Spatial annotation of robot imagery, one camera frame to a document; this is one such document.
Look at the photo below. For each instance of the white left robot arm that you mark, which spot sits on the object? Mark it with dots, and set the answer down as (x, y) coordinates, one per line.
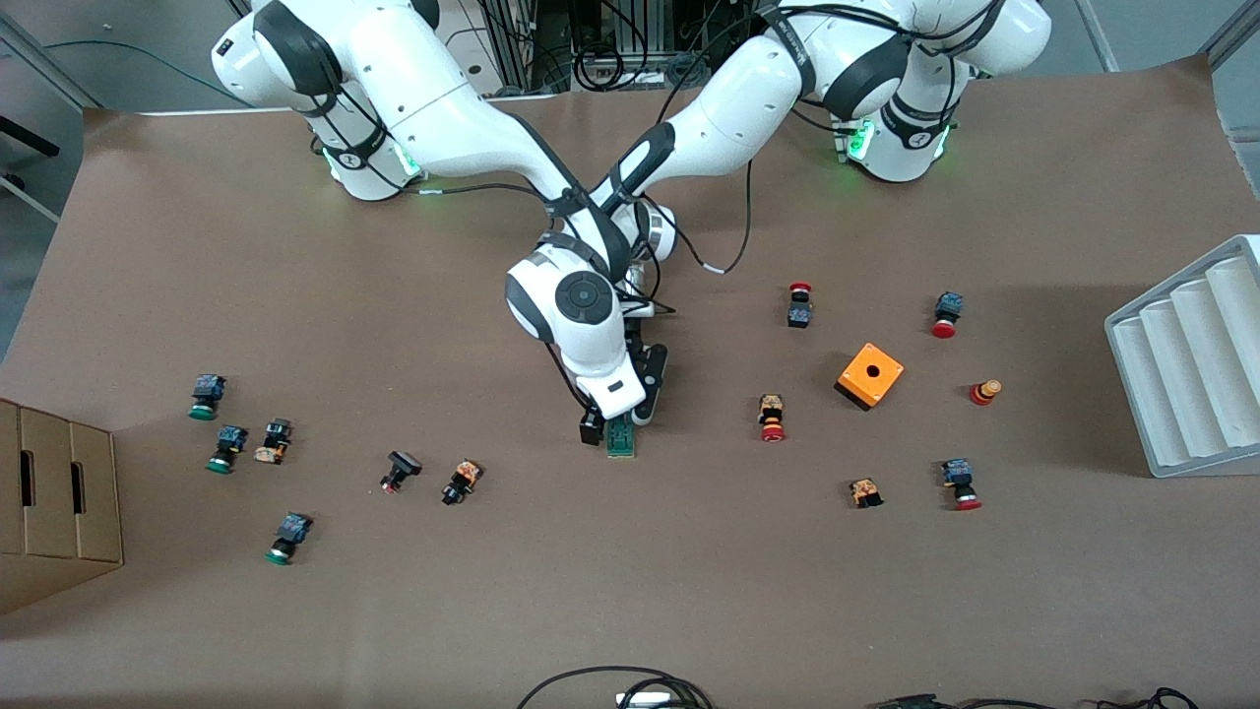
(748, 98)

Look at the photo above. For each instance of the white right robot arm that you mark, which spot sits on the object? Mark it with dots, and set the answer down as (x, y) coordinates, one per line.
(443, 98)

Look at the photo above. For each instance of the red emergency stop orange block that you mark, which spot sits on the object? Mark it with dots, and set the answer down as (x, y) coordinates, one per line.
(772, 418)

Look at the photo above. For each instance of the black pushbutton orange block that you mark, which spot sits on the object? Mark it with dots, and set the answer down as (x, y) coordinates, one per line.
(462, 482)

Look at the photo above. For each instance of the red mushroom pushbutton blue block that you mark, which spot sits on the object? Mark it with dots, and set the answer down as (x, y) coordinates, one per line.
(947, 313)
(799, 310)
(960, 483)

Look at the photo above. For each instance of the black pushbutton head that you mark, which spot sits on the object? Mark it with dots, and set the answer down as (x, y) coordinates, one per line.
(400, 470)

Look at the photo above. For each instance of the orange contact block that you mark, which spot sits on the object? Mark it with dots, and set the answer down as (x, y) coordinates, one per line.
(865, 491)

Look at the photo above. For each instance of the black aluminium equipment rack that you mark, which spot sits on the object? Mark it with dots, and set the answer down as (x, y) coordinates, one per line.
(551, 44)

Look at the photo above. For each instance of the light grey hub box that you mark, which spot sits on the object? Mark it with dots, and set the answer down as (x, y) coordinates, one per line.
(645, 700)

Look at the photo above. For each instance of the green pushbutton blue block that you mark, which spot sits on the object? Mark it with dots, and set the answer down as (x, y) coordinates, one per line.
(288, 540)
(227, 448)
(207, 394)

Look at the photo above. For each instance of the red orange emergency stop head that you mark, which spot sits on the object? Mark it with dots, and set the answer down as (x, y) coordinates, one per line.
(984, 392)

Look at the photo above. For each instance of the white grey slotted tray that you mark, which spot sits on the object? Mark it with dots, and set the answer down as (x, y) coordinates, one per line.
(1181, 364)

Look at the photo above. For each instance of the brown cardboard box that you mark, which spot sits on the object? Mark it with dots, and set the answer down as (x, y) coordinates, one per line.
(59, 492)

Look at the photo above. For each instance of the black metal bar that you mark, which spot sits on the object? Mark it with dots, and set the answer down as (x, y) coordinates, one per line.
(30, 136)

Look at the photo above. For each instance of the orange button enclosure box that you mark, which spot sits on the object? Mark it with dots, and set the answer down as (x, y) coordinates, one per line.
(870, 376)

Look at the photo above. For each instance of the black beige switch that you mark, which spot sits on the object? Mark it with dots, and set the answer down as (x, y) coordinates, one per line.
(274, 441)

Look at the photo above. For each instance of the aluminium frame post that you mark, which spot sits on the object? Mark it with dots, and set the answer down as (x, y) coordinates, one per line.
(1235, 30)
(49, 59)

